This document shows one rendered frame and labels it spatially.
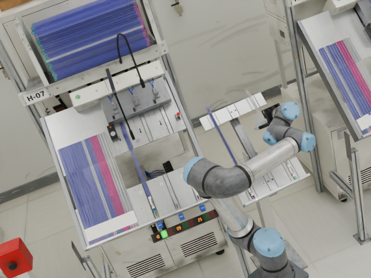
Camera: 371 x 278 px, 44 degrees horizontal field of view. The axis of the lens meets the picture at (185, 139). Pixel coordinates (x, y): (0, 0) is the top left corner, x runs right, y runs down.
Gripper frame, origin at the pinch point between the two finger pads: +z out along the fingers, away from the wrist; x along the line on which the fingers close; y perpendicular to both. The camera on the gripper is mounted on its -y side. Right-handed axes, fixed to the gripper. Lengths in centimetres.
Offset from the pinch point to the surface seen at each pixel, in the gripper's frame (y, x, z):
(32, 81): 69, 96, 26
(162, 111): 28, 42, 21
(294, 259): -79, 3, 50
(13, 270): -15, 142, 29
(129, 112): 33, 58, 17
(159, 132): 19, 48, 19
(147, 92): 39, 45, 17
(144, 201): -10, 69, 14
